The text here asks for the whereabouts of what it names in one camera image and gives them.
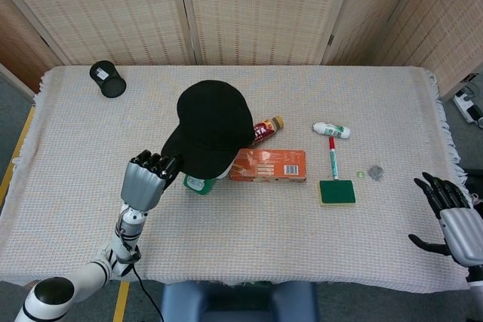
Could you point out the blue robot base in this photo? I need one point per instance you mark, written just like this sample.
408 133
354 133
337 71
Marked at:
237 301

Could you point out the woven folding screen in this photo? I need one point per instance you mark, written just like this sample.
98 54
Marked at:
241 9

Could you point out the orange cardboard box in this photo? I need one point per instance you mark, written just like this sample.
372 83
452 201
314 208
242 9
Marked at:
269 165

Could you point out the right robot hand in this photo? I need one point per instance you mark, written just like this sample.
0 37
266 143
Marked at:
458 231

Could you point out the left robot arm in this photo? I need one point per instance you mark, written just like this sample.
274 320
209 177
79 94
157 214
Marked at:
87 261

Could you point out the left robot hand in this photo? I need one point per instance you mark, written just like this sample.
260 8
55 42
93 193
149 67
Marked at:
145 182

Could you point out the white power strip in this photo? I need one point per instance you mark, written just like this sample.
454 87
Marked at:
468 105

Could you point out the green jar with yellow lid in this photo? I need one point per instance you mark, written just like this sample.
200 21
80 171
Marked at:
198 184

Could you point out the black mesh pen holder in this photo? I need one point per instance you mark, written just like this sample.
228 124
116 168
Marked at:
106 78

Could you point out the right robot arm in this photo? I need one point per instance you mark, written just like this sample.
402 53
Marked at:
475 280

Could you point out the small white green-labelled bottle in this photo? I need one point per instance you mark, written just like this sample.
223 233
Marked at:
332 129

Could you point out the black baseball cap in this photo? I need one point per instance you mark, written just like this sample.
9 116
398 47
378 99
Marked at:
211 129

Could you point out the small grey bottle cap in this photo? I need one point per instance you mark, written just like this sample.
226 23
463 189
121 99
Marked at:
375 172

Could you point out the brown Costa coffee bottle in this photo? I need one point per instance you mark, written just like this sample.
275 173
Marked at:
268 127

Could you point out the white woven tablecloth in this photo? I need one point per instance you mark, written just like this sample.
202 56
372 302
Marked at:
264 231

